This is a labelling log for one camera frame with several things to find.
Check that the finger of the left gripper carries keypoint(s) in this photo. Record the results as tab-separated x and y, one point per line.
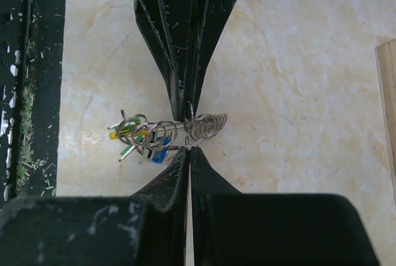
166	26
212	16

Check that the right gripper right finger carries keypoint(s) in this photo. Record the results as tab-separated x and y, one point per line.
233	228

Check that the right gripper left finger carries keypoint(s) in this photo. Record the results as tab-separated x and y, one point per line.
146	228

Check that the large keyring with rings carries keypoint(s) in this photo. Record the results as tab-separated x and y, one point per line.
155	140

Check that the wooden clothes rack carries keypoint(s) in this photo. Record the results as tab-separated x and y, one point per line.
385	58

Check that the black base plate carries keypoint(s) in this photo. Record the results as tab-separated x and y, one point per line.
32	42

